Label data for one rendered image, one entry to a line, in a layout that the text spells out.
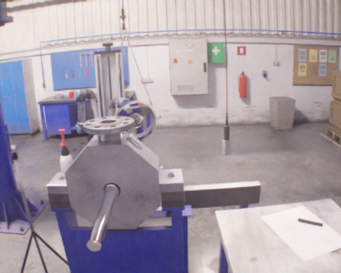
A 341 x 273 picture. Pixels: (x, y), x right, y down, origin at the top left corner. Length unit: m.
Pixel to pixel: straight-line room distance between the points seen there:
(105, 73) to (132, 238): 2.46
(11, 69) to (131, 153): 5.82
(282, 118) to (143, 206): 5.38
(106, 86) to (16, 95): 3.63
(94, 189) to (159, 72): 5.27
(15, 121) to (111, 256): 5.73
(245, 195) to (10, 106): 6.00
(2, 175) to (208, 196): 2.24
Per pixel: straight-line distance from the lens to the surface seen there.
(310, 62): 7.35
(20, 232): 3.40
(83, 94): 3.47
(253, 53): 6.86
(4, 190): 3.48
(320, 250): 1.52
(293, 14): 7.30
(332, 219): 1.77
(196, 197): 2.00
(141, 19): 6.73
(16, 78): 7.01
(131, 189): 1.53
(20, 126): 7.19
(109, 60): 3.75
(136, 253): 1.79
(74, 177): 1.56
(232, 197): 2.04
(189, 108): 6.76
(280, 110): 6.59
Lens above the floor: 1.77
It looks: 16 degrees down
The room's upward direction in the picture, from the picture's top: 3 degrees counter-clockwise
